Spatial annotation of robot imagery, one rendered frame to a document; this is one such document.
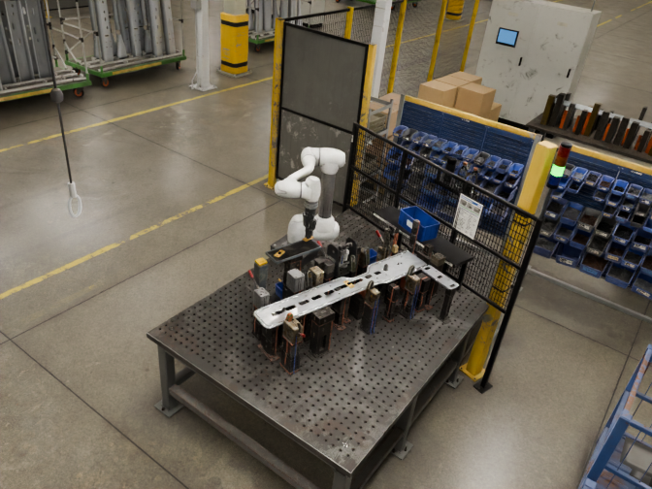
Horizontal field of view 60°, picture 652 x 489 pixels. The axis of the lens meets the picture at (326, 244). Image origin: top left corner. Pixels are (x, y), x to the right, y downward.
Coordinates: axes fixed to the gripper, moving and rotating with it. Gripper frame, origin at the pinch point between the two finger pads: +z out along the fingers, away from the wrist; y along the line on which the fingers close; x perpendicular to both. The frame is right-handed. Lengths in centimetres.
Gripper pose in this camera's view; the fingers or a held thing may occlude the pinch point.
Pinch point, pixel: (308, 233)
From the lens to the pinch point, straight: 380.4
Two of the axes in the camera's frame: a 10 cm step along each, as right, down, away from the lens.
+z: -1.0, 8.4, 5.3
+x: 6.8, -3.4, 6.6
